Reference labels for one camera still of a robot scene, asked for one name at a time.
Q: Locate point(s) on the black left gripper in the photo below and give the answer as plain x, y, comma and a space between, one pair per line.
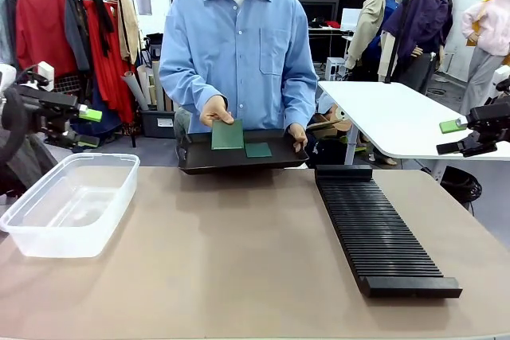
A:
52, 107

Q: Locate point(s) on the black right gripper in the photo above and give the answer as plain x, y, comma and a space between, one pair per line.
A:
494, 121

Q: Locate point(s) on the large green PCB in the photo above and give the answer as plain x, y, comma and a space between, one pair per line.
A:
227, 135

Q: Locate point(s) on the black rectangular tray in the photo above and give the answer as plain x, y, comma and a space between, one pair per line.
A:
239, 161

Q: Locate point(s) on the small green PCB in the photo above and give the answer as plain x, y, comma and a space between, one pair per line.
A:
258, 150

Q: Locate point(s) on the person's right forearm blue sleeve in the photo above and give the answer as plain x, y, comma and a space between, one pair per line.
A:
187, 89

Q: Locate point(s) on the person's left forearm blue sleeve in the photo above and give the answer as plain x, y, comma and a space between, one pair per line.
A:
303, 105

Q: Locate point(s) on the person's right hand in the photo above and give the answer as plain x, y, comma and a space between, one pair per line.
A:
215, 111

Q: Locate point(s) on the person's left hand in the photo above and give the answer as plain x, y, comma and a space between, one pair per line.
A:
299, 135

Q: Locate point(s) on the red pleated dress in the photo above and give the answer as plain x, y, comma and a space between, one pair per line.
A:
113, 77

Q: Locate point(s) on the grey paper roll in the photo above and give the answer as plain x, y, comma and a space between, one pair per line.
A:
133, 87

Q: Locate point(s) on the white desk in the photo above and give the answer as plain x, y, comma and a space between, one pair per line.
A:
398, 117

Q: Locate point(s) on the black storage bin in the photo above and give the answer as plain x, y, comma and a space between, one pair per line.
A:
157, 123

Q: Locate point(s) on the dark grey cloth bundle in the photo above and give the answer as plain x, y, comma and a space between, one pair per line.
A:
28, 165

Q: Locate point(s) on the beige paper roll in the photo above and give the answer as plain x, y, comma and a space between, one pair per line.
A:
145, 81

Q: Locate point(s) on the dark grey hanging garment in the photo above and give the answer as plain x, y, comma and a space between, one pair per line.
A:
75, 33

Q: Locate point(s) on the mannequin in pink sweater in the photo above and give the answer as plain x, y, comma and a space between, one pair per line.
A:
488, 37

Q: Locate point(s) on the black hanging scarf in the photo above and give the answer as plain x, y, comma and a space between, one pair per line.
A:
104, 25

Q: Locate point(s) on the beige hanging garment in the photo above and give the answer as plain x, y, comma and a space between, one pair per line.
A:
128, 29

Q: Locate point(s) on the black stand pole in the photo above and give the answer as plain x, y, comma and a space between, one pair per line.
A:
396, 45

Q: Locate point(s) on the red shirt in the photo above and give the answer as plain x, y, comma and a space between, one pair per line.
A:
44, 25

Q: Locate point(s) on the clear plastic storage box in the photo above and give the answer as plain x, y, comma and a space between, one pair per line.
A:
63, 240

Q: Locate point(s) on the mannequin in purple jacket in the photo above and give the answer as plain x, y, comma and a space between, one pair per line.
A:
422, 25

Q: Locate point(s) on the black slotted PCB rack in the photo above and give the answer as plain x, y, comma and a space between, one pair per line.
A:
378, 228

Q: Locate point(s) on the crouching person in dark clothes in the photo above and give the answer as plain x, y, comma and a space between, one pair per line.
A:
330, 145

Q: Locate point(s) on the light grey hanging garment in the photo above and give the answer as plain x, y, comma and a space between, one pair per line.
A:
6, 25

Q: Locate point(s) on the mannequin in beige coat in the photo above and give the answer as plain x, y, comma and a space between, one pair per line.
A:
368, 29

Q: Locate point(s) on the white computer case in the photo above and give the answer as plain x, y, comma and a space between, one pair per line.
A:
334, 68

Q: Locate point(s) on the light blue button shirt torso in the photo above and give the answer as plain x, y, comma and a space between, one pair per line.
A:
239, 57

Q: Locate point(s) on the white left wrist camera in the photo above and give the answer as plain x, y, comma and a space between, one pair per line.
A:
45, 73

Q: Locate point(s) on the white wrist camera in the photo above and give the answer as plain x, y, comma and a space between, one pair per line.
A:
45, 73
503, 73

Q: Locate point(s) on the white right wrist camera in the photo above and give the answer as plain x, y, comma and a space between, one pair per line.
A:
503, 73

